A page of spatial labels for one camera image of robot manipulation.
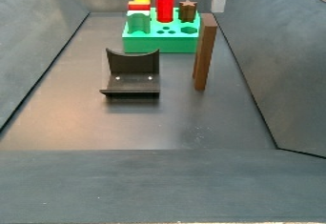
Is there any green fixture base block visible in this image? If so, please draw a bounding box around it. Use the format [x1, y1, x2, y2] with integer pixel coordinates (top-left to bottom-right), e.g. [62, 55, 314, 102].
[122, 8, 201, 53]

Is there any small red square block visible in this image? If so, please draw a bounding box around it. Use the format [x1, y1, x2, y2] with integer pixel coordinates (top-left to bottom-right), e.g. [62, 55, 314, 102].
[127, 1, 150, 10]

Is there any brown star peg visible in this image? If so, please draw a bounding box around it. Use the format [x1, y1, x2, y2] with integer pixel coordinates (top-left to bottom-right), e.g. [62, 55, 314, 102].
[178, 0, 198, 22]

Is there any tall red cylinder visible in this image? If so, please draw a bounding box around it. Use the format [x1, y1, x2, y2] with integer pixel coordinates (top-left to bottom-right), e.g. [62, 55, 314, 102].
[155, 0, 175, 23]

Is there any green arch block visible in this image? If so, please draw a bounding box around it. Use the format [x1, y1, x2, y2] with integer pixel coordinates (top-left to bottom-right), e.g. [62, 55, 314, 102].
[126, 10, 150, 33]

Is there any black curved cradle stand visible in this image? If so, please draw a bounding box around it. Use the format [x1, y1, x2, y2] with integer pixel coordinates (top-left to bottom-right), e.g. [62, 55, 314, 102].
[99, 49, 161, 96]

